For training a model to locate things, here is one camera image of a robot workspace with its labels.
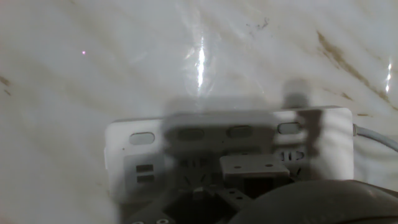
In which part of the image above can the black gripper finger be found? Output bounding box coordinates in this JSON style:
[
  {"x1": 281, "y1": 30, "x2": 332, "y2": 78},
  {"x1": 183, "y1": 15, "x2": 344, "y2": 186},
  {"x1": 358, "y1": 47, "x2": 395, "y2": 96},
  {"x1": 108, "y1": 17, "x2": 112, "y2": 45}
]
[{"x1": 119, "y1": 185, "x2": 253, "y2": 224}]

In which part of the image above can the white bulb holder with bulb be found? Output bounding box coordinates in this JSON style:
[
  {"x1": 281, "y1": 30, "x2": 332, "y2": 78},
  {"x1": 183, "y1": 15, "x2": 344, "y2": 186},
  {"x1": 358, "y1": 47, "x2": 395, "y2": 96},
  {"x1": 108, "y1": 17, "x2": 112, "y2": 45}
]
[{"x1": 219, "y1": 154, "x2": 292, "y2": 200}]

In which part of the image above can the white power strip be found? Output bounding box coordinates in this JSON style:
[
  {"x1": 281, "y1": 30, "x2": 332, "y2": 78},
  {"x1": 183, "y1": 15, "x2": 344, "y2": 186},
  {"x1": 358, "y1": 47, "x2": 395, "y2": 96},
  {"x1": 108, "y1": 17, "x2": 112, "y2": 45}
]
[{"x1": 104, "y1": 105, "x2": 355, "y2": 205}]

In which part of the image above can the grey power strip cable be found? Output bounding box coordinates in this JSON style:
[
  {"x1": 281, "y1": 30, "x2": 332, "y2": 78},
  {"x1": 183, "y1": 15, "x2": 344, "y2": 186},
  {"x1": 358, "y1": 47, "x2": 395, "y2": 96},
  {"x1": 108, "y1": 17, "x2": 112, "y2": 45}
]
[{"x1": 353, "y1": 123, "x2": 398, "y2": 153}]

